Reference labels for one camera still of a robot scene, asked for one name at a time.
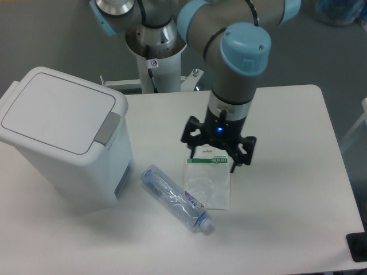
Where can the blue plastic bag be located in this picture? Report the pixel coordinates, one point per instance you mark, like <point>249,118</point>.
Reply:
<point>338,13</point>

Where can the clear plastic packaging bag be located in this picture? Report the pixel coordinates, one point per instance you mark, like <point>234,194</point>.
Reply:
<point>206,177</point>

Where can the white frame at right edge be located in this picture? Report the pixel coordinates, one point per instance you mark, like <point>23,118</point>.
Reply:
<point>355,131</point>

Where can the clear plastic water bottle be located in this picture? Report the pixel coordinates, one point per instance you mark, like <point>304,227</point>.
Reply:
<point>183,205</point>

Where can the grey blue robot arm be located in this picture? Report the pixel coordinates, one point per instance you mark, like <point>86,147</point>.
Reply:
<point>232,37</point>

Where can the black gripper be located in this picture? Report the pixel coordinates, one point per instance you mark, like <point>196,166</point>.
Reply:
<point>216,133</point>

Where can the white push-button trash can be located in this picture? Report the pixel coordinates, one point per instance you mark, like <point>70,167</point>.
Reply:
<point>73,131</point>

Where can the black device at table edge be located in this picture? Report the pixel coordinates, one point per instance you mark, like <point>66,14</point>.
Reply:
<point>357,246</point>

